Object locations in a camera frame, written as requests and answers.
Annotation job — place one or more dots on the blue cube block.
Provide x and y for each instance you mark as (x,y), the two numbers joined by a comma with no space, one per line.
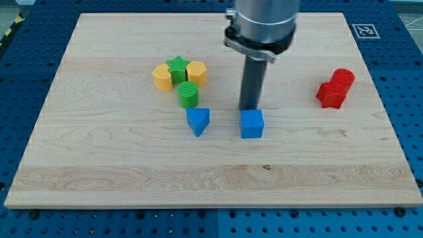
(251,124)

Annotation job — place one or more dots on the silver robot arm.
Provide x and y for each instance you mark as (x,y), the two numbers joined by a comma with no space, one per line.
(261,29)

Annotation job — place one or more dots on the green star block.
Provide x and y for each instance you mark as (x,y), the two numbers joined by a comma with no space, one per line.
(177,69)

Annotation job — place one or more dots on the red star block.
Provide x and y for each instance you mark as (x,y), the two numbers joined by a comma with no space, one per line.
(331,96)

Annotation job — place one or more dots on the blue triangular block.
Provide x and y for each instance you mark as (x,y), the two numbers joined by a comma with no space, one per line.
(198,119)

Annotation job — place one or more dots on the green cylinder block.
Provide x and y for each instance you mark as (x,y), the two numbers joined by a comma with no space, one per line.
(188,94)

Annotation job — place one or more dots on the yellow hexagon block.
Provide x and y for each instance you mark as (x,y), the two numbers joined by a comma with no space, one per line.
(197,73)

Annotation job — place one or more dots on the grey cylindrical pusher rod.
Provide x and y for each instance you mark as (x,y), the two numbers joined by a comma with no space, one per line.
(251,85)

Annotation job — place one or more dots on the yellow half-round block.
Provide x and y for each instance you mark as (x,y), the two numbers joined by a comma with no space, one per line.
(162,78)

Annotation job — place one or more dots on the wooden board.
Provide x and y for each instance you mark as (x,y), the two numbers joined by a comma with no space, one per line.
(107,138)

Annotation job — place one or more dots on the red cylinder block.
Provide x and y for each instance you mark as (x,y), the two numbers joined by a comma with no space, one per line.
(342,80)

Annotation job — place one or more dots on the white fiducial marker tag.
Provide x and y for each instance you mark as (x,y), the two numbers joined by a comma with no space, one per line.
(365,31)

